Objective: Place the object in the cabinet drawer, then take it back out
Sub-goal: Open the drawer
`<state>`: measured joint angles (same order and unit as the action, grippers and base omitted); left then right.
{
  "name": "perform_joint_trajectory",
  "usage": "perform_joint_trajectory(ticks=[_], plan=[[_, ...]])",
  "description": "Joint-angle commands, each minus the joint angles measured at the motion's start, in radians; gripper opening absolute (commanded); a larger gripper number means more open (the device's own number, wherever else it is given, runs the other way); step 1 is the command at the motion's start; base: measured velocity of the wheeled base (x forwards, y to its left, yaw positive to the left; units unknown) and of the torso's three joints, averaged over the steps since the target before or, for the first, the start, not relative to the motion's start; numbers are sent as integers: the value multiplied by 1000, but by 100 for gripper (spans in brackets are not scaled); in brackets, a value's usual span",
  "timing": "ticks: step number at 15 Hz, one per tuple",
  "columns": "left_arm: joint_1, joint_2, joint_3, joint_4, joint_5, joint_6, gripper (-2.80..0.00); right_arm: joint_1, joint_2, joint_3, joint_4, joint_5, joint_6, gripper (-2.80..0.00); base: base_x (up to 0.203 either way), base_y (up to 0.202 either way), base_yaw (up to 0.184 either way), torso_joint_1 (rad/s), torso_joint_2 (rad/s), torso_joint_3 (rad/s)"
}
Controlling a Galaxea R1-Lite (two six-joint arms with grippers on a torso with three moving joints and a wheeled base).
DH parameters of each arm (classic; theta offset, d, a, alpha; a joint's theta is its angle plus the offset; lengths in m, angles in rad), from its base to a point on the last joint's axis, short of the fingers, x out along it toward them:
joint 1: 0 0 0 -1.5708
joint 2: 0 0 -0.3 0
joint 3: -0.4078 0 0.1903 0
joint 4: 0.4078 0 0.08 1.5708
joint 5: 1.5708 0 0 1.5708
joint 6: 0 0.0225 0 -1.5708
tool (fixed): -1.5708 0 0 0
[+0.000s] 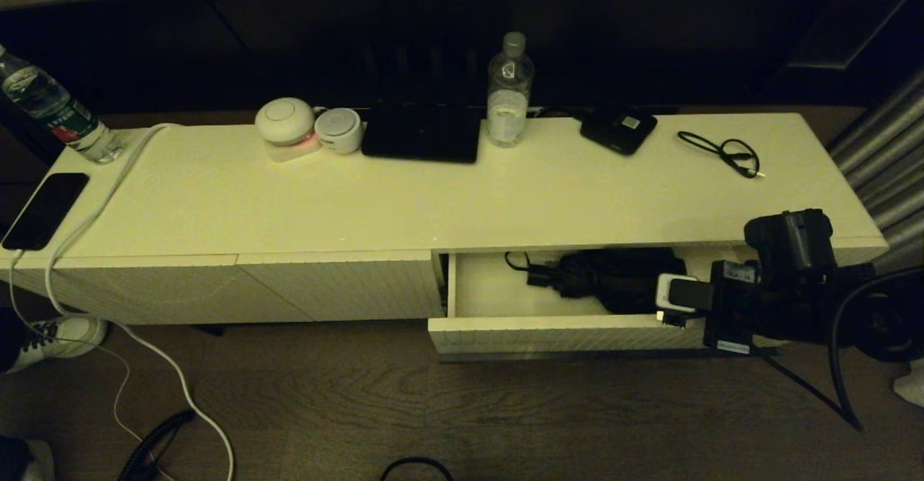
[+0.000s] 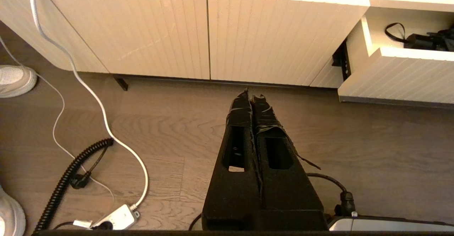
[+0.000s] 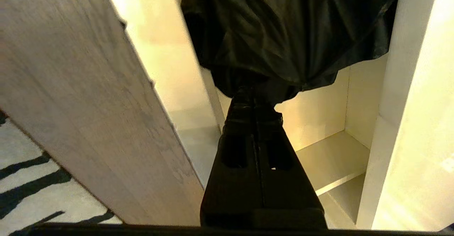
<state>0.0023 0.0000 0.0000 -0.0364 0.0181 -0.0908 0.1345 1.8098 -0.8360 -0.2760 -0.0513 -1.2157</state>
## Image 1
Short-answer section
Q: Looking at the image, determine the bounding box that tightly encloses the black umbrella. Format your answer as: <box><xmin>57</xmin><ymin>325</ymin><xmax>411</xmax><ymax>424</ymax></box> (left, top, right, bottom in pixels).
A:
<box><xmin>504</xmin><ymin>247</ymin><xmax>688</xmax><ymax>316</ymax></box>

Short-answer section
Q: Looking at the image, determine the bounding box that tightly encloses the white cabinet drawer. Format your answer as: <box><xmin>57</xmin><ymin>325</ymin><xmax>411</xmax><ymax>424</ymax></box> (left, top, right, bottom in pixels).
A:
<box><xmin>427</xmin><ymin>245</ymin><xmax>789</xmax><ymax>363</ymax></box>

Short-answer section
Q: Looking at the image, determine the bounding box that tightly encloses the white low cabinet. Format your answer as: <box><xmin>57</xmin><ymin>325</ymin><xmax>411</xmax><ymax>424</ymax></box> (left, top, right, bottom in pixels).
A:
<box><xmin>0</xmin><ymin>111</ymin><xmax>887</xmax><ymax>337</ymax></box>

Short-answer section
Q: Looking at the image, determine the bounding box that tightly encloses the small black labelled device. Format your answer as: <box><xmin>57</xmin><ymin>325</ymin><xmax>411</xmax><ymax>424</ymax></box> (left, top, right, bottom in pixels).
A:
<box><xmin>579</xmin><ymin>108</ymin><xmax>658</xmax><ymax>157</ymax></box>

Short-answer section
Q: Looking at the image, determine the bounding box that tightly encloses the clear bottle with grey cap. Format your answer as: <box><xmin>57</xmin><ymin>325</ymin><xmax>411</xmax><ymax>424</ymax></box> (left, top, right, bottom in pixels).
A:
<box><xmin>485</xmin><ymin>31</ymin><xmax>536</xmax><ymax>148</ymax></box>

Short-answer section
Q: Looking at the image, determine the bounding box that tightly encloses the black flat tablet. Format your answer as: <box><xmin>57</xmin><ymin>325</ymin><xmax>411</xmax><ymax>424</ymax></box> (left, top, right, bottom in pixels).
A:
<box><xmin>361</xmin><ymin>100</ymin><xmax>481</xmax><ymax>163</ymax></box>

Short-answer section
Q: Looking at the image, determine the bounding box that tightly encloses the small white round speaker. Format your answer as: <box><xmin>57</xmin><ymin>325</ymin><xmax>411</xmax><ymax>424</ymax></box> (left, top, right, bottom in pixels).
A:
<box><xmin>314</xmin><ymin>108</ymin><xmax>364</xmax><ymax>155</ymax></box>

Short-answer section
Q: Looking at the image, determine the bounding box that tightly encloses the white dome-shaped device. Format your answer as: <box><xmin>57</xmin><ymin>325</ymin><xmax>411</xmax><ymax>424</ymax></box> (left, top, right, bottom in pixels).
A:
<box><xmin>254</xmin><ymin>97</ymin><xmax>317</xmax><ymax>145</ymax></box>

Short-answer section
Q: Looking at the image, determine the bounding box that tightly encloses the white sneaker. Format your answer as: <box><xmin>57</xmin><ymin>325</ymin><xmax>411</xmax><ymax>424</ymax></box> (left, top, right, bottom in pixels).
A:
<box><xmin>0</xmin><ymin>438</ymin><xmax>57</xmax><ymax>481</ymax></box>
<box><xmin>0</xmin><ymin>315</ymin><xmax>108</xmax><ymax>375</ymax></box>

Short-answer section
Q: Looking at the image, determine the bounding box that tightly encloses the black smartphone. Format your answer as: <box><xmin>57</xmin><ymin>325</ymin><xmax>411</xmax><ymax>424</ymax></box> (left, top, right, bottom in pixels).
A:
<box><xmin>1</xmin><ymin>172</ymin><xmax>91</xmax><ymax>251</ymax></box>

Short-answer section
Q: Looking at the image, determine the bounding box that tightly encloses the water bottle with green label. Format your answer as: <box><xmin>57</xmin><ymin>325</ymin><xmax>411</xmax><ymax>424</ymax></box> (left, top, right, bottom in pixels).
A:
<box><xmin>0</xmin><ymin>42</ymin><xmax>129</xmax><ymax>165</ymax></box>

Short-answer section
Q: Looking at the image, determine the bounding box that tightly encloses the dark trouser leg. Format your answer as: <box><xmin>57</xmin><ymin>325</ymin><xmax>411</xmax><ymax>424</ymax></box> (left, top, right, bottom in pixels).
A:
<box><xmin>0</xmin><ymin>308</ymin><xmax>31</xmax><ymax>370</ymax></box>
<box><xmin>0</xmin><ymin>434</ymin><xmax>35</xmax><ymax>478</ymax></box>

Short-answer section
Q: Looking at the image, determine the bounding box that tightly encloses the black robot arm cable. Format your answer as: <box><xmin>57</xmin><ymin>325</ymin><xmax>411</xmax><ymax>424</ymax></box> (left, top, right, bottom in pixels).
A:
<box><xmin>751</xmin><ymin>268</ymin><xmax>924</xmax><ymax>433</ymax></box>

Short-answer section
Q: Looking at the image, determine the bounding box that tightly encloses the black audio cable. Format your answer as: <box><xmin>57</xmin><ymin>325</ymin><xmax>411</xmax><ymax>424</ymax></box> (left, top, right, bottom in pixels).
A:
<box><xmin>676</xmin><ymin>130</ymin><xmax>764</xmax><ymax>178</ymax></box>

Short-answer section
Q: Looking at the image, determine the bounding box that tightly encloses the dark grey door frame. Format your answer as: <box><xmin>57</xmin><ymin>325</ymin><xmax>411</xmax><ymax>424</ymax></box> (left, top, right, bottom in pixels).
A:
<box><xmin>785</xmin><ymin>0</ymin><xmax>924</xmax><ymax>72</ymax></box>

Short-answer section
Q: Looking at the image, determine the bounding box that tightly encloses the black cable loop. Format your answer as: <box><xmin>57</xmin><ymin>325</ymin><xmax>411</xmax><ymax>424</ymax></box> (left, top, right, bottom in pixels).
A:
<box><xmin>379</xmin><ymin>456</ymin><xmax>456</xmax><ymax>481</ymax></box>

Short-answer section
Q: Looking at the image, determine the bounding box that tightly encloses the thick white cable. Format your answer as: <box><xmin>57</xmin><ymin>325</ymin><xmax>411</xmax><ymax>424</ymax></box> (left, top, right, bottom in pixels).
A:
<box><xmin>45</xmin><ymin>123</ymin><xmax>236</xmax><ymax>481</ymax></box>

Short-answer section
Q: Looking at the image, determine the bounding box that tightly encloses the black coiled cable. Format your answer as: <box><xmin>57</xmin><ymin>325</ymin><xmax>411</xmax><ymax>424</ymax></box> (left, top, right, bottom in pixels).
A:
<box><xmin>118</xmin><ymin>410</ymin><xmax>197</xmax><ymax>481</ymax></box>

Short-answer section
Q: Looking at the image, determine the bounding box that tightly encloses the thin white charging cable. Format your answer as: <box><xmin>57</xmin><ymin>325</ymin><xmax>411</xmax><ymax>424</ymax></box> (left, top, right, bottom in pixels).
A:
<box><xmin>9</xmin><ymin>250</ymin><xmax>175</xmax><ymax>481</ymax></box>

